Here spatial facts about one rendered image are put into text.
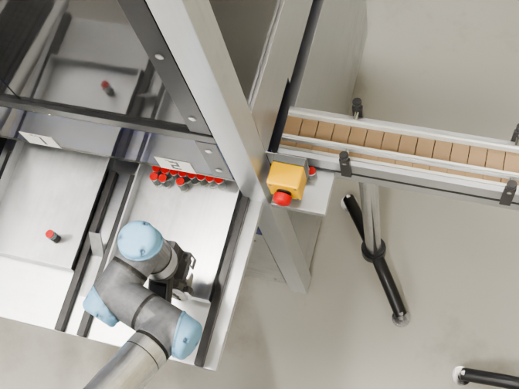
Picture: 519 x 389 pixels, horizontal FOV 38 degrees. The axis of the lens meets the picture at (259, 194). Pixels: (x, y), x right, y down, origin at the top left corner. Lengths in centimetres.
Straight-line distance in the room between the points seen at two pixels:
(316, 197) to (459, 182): 32
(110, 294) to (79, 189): 57
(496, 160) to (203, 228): 68
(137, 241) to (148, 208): 45
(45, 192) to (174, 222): 35
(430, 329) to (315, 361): 39
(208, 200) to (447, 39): 147
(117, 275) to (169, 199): 47
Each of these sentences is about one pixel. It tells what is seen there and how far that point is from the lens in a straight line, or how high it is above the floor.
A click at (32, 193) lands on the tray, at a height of 88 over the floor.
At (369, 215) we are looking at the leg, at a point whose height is 51.
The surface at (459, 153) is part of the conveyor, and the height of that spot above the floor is 93.
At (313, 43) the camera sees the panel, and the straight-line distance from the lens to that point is 196.
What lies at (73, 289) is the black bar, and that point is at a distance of 181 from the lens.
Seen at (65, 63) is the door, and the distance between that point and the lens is 142.
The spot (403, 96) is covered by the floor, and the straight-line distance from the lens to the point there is 286.
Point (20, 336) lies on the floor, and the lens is 286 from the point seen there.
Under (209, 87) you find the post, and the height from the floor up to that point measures 142.
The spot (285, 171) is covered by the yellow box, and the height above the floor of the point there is 103.
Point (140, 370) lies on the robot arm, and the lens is 131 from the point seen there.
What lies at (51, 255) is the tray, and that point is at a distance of 188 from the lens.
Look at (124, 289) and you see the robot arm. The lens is 138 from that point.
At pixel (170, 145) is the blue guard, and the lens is 159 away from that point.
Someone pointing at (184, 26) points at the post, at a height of 160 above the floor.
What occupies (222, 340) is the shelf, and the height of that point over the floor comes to 88.
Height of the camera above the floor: 251
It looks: 67 degrees down
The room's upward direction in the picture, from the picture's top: 24 degrees counter-clockwise
